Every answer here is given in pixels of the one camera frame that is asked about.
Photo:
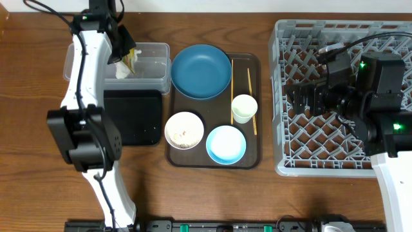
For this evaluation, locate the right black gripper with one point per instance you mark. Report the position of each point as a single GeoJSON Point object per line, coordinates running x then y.
{"type": "Point", "coordinates": [316, 90]}

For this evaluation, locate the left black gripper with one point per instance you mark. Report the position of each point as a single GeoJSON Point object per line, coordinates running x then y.
{"type": "Point", "coordinates": [130, 42]}

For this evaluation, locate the white paper cup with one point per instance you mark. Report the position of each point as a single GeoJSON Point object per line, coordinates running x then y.
{"type": "Point", "coordinates": [243, 107]}

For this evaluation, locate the dark blue plate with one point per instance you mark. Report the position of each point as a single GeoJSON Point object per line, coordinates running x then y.
{"type": "Point", "coordinates": [201, 71]}

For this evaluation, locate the light blue small bowl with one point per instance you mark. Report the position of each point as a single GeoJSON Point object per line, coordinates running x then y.
{"type": "Point", "coordinates": [226, 145]}

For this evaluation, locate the white bowl with food residue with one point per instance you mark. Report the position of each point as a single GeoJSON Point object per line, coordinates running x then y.
{"type": "Point", "coordinates": [184, 130]}

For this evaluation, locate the yellow green snack wrapper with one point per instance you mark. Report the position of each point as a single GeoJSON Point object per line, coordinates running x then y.
{"type": "Point", "coordinates": [130, 59]}

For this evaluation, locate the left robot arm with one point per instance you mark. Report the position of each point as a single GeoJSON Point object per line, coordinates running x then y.
{"type": "Point", "coordinates": [85, 135]}

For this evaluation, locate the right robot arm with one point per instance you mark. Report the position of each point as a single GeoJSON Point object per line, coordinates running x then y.
{"type": "Point", "coordinates": [373, 102]}

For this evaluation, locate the clear plastic waste bin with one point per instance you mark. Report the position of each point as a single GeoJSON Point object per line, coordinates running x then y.
{"type": "Point", "coordinates": [152, 70]}

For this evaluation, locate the grey dishwasher rack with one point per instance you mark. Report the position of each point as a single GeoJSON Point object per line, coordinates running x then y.
{"type": "Point", "coordinates": [304, 145]}

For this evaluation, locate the right wooden chopstick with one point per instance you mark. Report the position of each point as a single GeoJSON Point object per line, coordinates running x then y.
{"type": "Point", "coordinates": [250, 93]}

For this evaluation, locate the wooden chopstick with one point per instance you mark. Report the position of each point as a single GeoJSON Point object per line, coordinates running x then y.
{"type": "Point", "coordinates": [250, 93]}
{"type": "Point", "coordinates": [231, 92]}

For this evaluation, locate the black rectangular tray bin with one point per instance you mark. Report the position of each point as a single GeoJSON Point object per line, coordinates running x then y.
{"type": "Point", "coordinates": [137, 114]}

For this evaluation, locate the left wooden chopstick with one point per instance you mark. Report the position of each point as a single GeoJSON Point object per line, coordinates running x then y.
{"type": "Point", "coordinates": [231, 92]}

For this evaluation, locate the dark brown serving tray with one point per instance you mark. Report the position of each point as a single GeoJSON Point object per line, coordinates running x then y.
{"type": "Point", "coordinates": [216, 112]}

